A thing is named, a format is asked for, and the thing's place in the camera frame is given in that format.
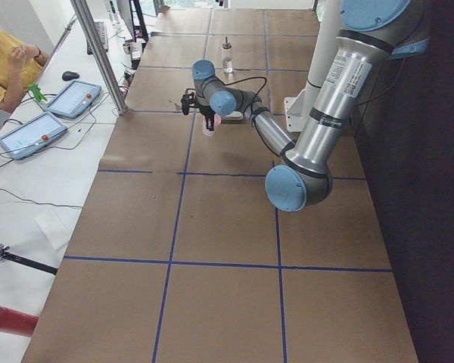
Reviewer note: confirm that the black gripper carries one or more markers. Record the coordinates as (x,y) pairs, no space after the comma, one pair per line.
(205,110)

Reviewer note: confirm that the pink plastic cup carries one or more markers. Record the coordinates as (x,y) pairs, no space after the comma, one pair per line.
(210,124)

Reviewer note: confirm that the glass sauce bottle steel cap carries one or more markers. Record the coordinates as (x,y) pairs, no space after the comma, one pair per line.
(227,56)

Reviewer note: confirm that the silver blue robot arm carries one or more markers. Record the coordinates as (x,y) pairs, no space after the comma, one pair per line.
(354,37)

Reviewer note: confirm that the far blue teach pendant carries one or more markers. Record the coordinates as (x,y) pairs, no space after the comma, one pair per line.
(73,99)

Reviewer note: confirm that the blue teach pendant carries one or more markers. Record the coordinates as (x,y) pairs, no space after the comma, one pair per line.
(73,99)
(32,136)

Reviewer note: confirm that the black keyboard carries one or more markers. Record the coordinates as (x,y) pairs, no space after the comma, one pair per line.
(101,30)

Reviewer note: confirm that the black computer mouse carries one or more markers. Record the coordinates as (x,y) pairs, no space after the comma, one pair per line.
(69,75)

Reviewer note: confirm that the green plastic toy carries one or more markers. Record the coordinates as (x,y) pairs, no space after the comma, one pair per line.
(37,93)

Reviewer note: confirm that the near blue teach pendant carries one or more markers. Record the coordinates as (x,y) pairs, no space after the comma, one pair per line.
(32,136)

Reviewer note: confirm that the white folded paper towel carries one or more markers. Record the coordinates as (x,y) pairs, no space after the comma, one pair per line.
(55,231)

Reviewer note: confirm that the person in yellow shirt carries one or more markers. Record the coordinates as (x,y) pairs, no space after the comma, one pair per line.
(21,65)

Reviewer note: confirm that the red cylinder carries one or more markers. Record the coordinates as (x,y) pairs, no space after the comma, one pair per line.
(17,322)

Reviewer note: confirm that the wrist black camera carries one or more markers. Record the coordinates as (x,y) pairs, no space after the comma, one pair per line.
(188,101)

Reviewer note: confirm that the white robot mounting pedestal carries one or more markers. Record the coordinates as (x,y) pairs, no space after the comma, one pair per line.
(297,109)

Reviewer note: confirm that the aluminium frame post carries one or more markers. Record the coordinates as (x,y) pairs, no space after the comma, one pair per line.
(86,21)

